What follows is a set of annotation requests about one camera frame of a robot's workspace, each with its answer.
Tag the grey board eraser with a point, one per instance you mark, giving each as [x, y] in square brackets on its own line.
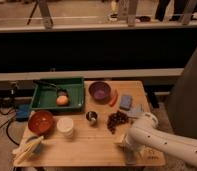
[130, 158]

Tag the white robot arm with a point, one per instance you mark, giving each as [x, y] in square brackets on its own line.
[144, 132]

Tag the green plastic tray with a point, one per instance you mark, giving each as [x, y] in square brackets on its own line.
[44, 97]

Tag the purple bowl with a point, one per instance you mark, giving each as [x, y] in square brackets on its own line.
[99, 90]

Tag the orange carrot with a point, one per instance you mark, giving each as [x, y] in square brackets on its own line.
[114, 98]

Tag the small metal cup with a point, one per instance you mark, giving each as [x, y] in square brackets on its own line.
[91, 116]

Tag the blue sponge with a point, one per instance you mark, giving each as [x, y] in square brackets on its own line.
[125, 102]

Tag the dark grape bunch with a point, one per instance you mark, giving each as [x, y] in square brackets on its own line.
[116, 119]

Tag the orange round fruit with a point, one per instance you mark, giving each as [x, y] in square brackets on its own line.
[62, 100]

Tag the black ladle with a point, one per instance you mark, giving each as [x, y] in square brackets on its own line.
[59, 91]

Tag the white plastic cup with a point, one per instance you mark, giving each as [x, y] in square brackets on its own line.
[66, 126]

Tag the wooden board table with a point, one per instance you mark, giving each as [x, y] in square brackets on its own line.
[91, 145]

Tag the red-brown bowl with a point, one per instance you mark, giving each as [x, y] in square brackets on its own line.
[41, 122]

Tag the blue power box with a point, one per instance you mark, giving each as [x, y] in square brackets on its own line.
[23, 112]

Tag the yellow banana bunch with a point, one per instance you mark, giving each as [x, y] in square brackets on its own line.
[25, 150]

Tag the metal window rail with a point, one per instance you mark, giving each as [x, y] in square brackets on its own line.
[169, 72]

